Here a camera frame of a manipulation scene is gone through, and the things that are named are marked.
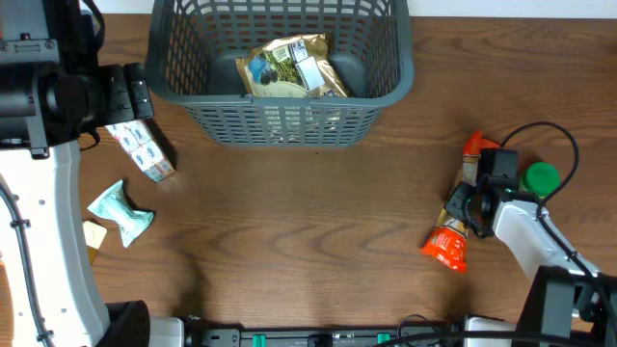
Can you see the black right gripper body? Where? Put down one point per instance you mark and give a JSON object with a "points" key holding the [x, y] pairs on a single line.
{"points": [[472, 222]]}

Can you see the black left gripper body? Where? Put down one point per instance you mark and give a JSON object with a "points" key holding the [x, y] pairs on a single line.
{"points": [[126, 100]]}

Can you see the green lidded jar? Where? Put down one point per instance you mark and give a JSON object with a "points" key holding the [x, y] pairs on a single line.
{"points": [[540, 178]]}

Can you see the gold foil snack pouch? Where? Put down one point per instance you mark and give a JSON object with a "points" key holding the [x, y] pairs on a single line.
{"points": [[296, 66]]}

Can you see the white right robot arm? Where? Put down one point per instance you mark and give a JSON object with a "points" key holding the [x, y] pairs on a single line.
{"points": [[571, 302]]}

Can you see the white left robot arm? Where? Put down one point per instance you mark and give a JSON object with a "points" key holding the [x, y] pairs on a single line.
{"points": [[53, 90]]}

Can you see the white blue printed carton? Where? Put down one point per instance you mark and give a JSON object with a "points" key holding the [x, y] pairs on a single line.
{"points": [[140, 145]]}

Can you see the mint green wrapped packet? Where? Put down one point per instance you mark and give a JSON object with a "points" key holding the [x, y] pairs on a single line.
{"points": [[112, 205]]}

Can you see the small tan sachet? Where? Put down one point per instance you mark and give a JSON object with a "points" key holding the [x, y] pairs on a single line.
{"points": [[94, 236]]}

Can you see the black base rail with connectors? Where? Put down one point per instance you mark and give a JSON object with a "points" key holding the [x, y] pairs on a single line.
{"points": [[199, 333]]}

